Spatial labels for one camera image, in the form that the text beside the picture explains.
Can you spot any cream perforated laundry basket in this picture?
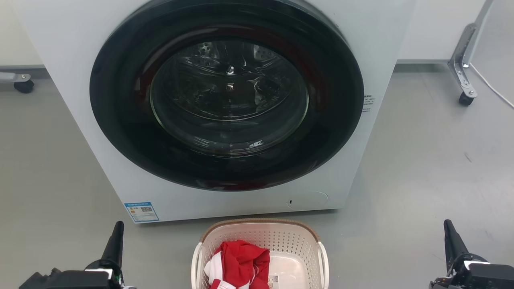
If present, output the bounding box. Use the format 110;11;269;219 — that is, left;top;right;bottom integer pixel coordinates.
191;218;330;289

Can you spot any blue energy label sticker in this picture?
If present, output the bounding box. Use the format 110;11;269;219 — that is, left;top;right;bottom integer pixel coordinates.
124;202;160;223

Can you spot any white floor cable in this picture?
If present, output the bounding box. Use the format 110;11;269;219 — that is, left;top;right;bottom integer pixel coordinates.
469;63;514;109

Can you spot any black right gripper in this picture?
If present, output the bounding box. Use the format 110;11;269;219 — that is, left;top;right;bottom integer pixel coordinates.
429;219;514;289

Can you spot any red and white garment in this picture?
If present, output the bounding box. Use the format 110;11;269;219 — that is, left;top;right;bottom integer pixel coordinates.
204;240;271;289

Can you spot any white partition panel metal frame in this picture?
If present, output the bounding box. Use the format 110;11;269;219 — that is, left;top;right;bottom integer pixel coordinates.
0;0;44;69
397;0;495;65

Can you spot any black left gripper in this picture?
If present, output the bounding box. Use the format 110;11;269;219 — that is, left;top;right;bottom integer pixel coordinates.
18;221;126;289

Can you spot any round dark washing machine door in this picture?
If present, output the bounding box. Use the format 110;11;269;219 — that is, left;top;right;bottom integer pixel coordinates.
89;0;365;191

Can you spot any white front-load washing machine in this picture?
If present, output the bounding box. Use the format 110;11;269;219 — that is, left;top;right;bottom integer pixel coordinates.
12;0;418;224

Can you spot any metal caster leg black wheel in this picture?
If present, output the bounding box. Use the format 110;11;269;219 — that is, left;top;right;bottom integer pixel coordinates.
0;72;35;94
447;23;479;106

